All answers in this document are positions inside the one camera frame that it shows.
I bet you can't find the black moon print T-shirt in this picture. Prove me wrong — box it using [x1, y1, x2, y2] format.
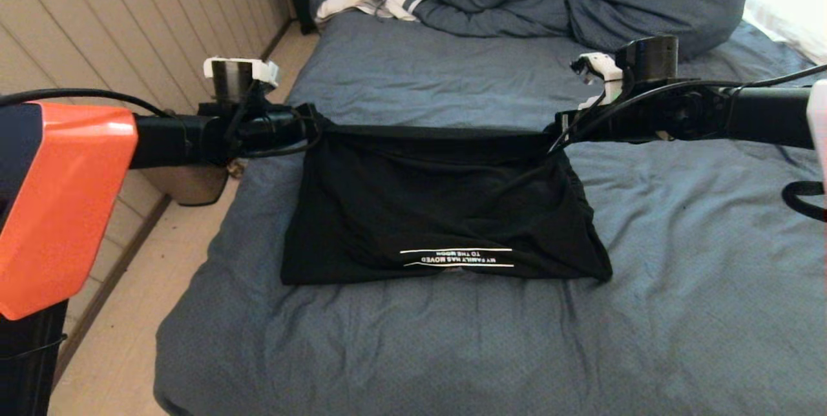
[280, 106, 613, 286]

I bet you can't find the brown trash bin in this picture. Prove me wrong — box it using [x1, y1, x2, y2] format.
[139, 165, 228, 207]

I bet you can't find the white pillow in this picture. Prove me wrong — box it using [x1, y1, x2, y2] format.
[743, 0, 827, 67]

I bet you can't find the blue bed sheet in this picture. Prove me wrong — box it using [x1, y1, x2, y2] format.
[154, 10, 827, 416]

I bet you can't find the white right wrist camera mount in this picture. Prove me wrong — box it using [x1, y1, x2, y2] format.
[571, 52, 626, 111]

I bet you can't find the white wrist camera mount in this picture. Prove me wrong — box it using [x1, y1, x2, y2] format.
[204, 57, 281, 88]
[571, 52, 626, 111]

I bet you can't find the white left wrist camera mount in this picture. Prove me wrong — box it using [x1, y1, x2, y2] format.
[204, 57, 281, 88]

